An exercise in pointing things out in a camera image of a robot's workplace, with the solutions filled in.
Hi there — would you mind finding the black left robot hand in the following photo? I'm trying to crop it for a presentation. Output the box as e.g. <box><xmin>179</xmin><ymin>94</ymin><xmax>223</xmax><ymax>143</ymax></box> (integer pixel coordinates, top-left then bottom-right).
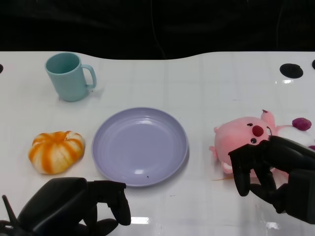
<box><xmin>17</xmin><ymin>177</ymin><xmax>132</xmax><ymax>236</ymax></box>

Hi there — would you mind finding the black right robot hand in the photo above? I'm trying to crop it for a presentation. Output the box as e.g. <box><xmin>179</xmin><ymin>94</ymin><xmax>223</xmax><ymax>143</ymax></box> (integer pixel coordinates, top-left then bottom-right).
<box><xmin>228</xmin><ymin>135</ymin><xmax>315</xmax><ymax>225</ymax></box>

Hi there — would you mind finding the pink plush doll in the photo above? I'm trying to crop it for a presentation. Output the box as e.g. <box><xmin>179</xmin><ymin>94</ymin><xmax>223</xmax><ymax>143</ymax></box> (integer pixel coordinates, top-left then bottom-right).
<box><xmin>209</xmin><ymin>109</ymin><xmax>315</xmax><ymax>178</ymax></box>

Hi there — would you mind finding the purple plastic plate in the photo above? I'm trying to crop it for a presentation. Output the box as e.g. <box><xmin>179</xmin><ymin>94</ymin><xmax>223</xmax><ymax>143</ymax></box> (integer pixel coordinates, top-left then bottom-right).
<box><xmin>92</xmin><ymin>106</ymin><xmax>189</xmax><ymax>188</ymax></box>

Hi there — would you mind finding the orange white pumpkin toy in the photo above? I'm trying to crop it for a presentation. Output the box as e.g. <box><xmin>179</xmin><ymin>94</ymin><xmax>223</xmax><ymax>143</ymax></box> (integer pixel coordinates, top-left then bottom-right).
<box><xmin>28</xmin><ymin>131</ymin><xmax>86</xmax><ymax>175</ymax></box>

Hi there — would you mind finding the teal plastic mug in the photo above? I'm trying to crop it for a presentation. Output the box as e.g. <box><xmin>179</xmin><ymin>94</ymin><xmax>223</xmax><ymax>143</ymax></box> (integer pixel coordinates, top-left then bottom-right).
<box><xmin>44</xmin><ymin>52</ymin><xmax>97</xmax><ymax>102</ymax></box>

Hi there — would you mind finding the black backdrop curtain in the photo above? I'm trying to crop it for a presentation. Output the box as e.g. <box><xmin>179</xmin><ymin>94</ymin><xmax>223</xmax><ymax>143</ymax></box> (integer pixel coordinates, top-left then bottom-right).
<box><xmin>0</xmin><ymin>0</ymin><xmax>315</xmax><ymax>61</ymax></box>

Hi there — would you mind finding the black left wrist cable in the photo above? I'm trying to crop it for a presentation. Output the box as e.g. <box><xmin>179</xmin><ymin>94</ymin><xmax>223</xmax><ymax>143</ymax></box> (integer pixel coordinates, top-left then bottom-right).
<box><xmin>1</xmin><ymin>195</ymin><xmax>18</xmax><ymax>223</ymax></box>

